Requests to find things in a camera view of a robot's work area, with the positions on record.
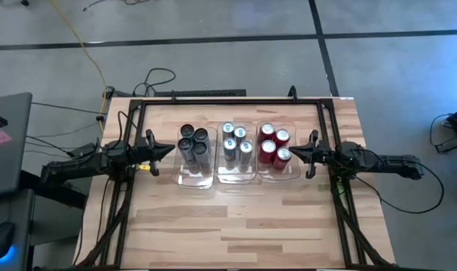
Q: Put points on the red Coca-Cola can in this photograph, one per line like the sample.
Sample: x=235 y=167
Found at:
x=282 y=135
x=282 y=158
x=267 y=130
x=267 y=152

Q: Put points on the clear plastic bin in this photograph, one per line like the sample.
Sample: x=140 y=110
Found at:
x=194 y=181
x=292 y=171
x=235 y=177

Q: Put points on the dark grey desk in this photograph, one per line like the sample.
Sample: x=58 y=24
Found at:
x=25 y=226

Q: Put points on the black computer mouse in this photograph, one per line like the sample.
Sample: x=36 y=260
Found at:
x=1 y=237

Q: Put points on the long black bar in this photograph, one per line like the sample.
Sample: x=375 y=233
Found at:
x=205 y=92

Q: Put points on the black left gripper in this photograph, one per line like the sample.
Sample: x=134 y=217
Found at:
x=147 y=150

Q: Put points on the black clamp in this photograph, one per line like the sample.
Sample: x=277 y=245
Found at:
x=293 y=94
x=172 y=96

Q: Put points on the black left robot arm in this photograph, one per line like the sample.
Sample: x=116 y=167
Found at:
x=85 y=165

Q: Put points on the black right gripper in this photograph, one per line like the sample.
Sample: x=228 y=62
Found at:
x=320 y=154

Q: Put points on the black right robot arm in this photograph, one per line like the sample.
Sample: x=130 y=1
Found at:
x=382 y=162

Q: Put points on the black aluminium table frame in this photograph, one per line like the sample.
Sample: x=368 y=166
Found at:
x=228 y=101

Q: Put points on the tall grey can blue band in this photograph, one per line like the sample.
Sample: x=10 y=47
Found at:
x=201 y=134
x=201 y=156
x=187 y=131
x=186 y=150

